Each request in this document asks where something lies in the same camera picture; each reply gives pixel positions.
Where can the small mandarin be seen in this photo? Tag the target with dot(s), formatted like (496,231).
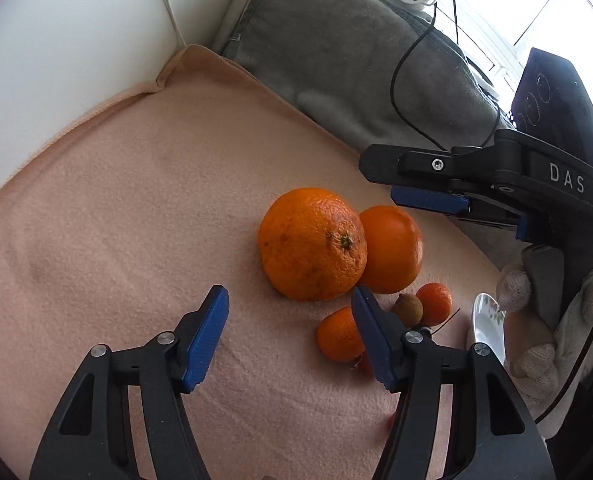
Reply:
(338,337)

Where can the black camera box right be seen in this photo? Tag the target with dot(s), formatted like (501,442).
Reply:
(552,104)

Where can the smooth medium orange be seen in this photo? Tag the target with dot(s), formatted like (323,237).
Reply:
(395,249)

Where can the red cherry tomato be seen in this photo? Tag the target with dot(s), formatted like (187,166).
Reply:
(363,365)

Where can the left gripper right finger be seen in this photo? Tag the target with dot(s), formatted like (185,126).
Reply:
(491,434)

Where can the brown longan fruit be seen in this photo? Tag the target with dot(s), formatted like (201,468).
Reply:
(409,309)

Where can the grey cushion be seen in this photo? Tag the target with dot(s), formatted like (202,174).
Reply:
(367,71)

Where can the peach fleece blanket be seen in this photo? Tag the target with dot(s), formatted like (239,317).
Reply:
(122,225)

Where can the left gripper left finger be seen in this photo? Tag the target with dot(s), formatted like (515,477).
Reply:
(89,436)

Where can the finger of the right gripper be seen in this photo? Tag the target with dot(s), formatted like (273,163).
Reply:
(464,168)
(465,208)

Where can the right white gloved hand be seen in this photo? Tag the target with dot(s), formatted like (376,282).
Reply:
(540,358)

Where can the large rough orange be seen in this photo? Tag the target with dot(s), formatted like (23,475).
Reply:
(312,245)

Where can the floral white plate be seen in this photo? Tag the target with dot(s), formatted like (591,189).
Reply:
(486,325)

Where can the small tangerine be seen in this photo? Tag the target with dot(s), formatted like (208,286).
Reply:
(437,303)

